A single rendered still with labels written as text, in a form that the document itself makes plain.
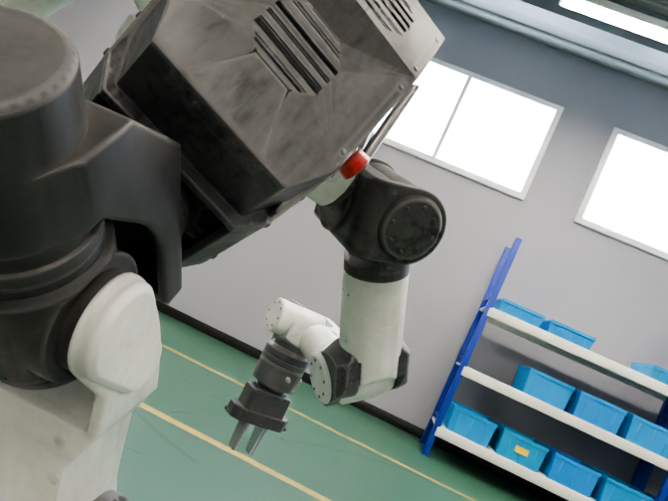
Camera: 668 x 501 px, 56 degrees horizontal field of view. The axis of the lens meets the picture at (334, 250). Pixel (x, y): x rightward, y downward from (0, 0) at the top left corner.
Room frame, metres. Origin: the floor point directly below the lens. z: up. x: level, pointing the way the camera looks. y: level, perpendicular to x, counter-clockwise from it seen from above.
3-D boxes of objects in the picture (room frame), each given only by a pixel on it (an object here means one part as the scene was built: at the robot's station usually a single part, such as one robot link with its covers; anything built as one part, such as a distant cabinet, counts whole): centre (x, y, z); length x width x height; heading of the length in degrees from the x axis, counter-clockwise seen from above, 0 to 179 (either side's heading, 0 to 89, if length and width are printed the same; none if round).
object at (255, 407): (1.20, 0.00, 0.59); 0.13 x 0.10 x 0.12; 120
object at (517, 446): (5.30, -2.07, 0.36); 0.50 x 0.38 x 0.21; 172
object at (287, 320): (1.20, 0.01, 0.70); 0.11 x 0.11 x 0.11; 28
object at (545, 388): (5.33, -2.09, 0.90); 0.50 x 0.38 x 0.21; 172
